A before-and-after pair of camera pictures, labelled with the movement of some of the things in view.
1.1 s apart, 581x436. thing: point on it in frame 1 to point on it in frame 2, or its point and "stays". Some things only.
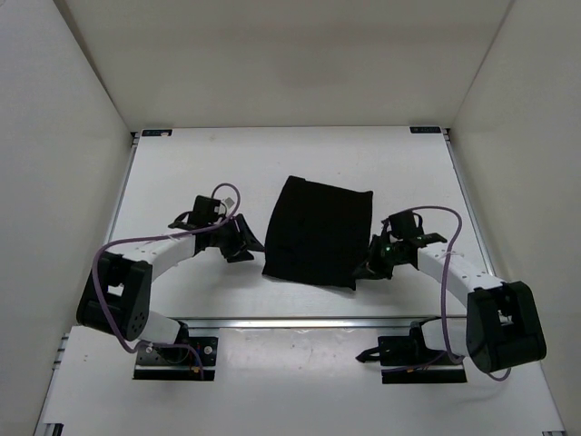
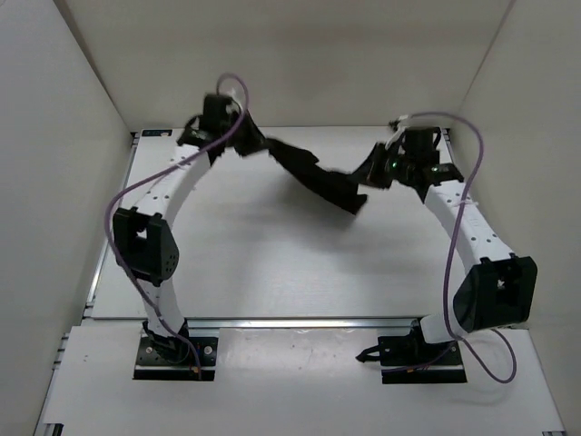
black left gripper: [243, 239] to [257, 139]
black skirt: [319, 233] to [339, 188]
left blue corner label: [156, 132] stays
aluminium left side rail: [111, 228] stays
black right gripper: [373, 270] to [371, 169]
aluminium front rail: [301, 322] stays
